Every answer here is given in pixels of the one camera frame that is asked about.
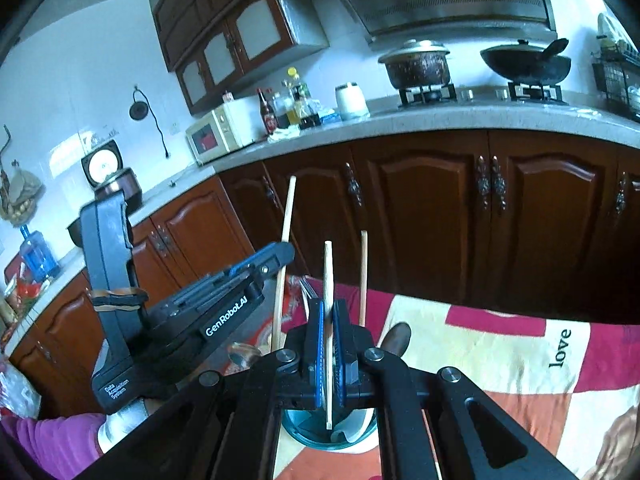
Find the clear plastic bag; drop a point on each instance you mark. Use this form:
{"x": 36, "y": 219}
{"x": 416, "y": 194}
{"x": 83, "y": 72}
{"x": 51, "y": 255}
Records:
{"x": 17, "y": 390}

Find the white cup teal inside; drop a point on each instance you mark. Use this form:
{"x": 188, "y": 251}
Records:
{"x": 302, "y": 430}

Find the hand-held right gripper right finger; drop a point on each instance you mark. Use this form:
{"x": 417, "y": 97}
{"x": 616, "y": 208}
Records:
{"x": 340, "y": 360}

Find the white lidded jar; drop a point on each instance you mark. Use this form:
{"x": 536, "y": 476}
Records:
{"x": 351, "y": 102}

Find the dark red label bottle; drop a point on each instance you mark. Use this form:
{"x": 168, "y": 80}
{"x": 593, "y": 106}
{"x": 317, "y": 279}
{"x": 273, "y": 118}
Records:
{"x": 267, "y": 117}

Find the yellow cap oil bottle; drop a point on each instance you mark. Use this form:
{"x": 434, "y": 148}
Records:
{"x": 300, "y": 95}

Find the grey speckled countertop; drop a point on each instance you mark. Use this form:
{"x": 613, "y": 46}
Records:
{"x": 425, "y": 115}

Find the dark speckled cooking pot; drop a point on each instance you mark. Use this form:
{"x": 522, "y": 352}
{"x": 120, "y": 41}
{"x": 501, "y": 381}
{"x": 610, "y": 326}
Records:
{"x": 417, "y": 67}

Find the dark sauce bottle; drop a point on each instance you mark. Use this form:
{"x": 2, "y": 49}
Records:
{"x": 311, "y": 117}

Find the gas stove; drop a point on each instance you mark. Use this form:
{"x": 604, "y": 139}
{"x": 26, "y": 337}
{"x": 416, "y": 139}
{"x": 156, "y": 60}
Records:
{"x": 480, "y": 94}

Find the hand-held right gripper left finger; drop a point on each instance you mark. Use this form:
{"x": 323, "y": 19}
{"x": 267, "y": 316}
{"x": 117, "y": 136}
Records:
{"x": 316, "y": 360}

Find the printed patchwork blanket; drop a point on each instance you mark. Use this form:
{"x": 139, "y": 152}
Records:
{"x": 500, "y": 360}

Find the steel range hood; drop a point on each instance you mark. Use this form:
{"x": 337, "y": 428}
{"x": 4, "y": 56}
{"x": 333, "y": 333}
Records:
{"x": 450, "y": 10}

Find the clear glass bottle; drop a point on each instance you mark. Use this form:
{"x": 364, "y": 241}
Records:
{"x": 282, "y": 110}

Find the person's left hand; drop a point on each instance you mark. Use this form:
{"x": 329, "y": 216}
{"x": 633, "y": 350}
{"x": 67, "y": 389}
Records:
{"x": 120, "y": 422}

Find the white ceramic spoon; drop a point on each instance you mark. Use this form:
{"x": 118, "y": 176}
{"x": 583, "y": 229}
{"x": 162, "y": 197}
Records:
{"x": 304, "y": 292}

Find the black wok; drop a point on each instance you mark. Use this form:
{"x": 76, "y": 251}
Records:
{"x": 525, "y": 65}

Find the brown wooden wall cabinets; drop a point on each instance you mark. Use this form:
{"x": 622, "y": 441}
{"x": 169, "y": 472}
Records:
{"x": 225, "y": 45}

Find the open rice cooker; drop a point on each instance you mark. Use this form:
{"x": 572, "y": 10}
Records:
{"x": 107, "y": 165}

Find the brown wooden base cabinets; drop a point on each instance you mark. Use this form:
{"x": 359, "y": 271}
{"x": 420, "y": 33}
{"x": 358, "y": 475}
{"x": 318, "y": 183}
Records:
{"x": 420, "y": 220}

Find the blue water jug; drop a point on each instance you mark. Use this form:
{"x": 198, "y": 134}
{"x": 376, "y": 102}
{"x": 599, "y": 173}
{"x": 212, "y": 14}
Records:
{"x": 37, "y": 257}

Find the person's left forearm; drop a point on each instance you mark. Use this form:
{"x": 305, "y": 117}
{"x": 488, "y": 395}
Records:
{"x": 55, "y": 440}

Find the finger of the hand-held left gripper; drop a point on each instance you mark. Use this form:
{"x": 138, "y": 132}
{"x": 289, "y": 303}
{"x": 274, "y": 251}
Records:
{"x": 250, "y": 282}
{"x": 277, "y": 251}

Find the cream microwave oven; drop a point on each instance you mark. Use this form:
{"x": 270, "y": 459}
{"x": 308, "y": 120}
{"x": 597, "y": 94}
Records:
{"x": 220, "y": 132}

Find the hanging net bag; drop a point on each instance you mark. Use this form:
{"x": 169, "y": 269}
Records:
{"x": 22, "y": 190}

